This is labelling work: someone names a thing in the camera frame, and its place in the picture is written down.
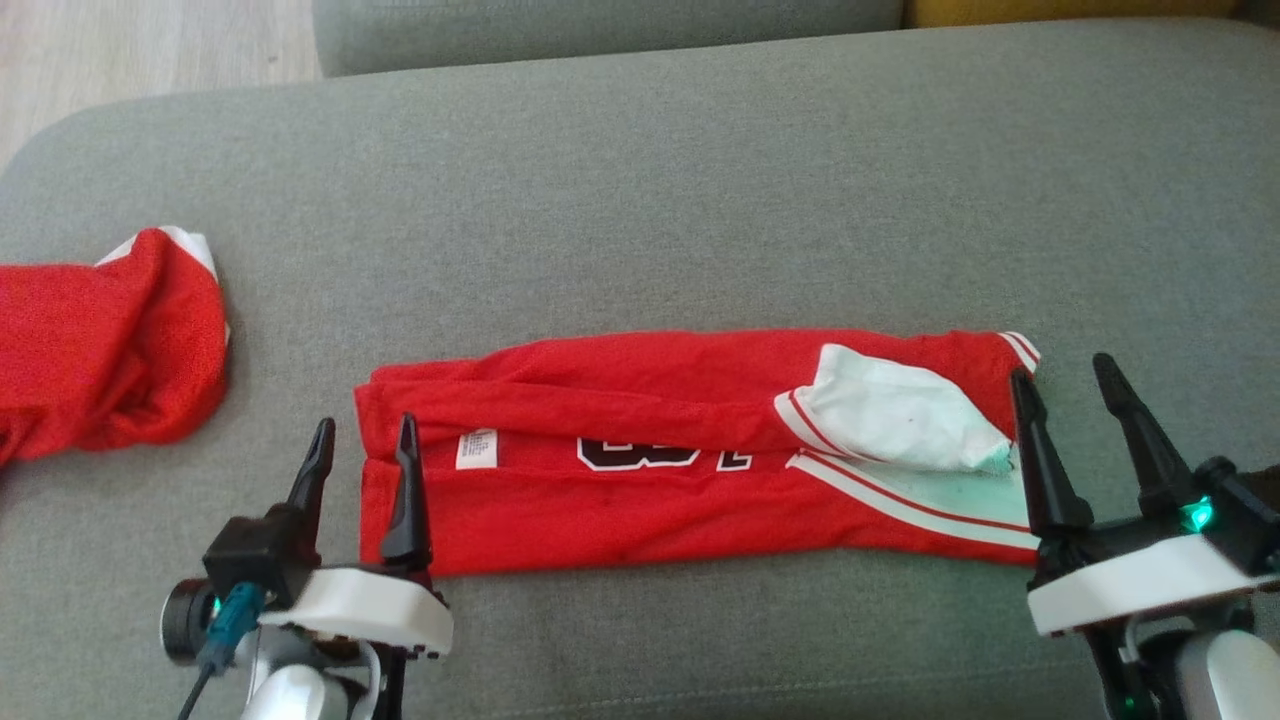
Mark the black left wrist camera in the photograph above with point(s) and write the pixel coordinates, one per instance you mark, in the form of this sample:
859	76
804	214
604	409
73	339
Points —
250	555

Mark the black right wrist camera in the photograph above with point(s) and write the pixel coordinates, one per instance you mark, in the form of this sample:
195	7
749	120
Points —
1245	525

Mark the large grey sofa ottoman seat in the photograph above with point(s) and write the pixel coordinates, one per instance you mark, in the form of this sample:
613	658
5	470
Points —
700	180

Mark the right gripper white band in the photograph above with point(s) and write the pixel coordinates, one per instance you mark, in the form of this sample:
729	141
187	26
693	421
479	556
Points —
1130	585

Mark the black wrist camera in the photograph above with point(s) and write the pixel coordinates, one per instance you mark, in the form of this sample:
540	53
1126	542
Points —
1245	525
250	555

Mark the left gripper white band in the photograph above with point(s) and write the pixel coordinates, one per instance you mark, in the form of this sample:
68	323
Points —
370	605

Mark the red shorts white trim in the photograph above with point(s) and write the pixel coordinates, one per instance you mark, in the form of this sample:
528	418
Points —
100	340

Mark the wide yellow sofa backrest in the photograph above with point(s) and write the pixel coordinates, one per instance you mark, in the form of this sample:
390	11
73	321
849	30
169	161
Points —
1050	10

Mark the red basketball jersey white trim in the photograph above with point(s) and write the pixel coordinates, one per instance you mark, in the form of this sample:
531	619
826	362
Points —
620	520

